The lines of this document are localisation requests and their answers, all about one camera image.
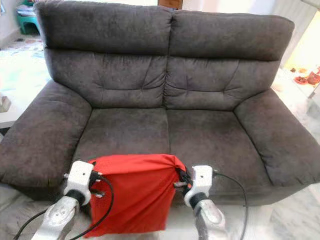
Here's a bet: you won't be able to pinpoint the red pillow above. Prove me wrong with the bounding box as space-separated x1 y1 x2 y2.
84 154 187 238

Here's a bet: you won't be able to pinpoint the teal plastic stool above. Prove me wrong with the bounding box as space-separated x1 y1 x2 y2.
16 2 41 35

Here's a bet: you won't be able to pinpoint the red floor items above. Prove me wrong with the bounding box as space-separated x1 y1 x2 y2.
294 70 320 86

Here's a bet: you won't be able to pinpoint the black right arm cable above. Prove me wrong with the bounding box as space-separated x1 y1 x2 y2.
212 170 249 240

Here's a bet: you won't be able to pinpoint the dark grey two-seat sofa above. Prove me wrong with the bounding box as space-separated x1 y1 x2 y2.
0 0 320 207

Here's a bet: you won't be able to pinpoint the small beige tissue box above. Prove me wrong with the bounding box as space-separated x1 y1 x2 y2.
0 95 12 114

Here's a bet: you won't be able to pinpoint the dark brown door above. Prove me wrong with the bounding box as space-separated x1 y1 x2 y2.
157 0 184 10

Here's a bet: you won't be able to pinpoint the white side table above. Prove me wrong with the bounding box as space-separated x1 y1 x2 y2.
0 95 22 129

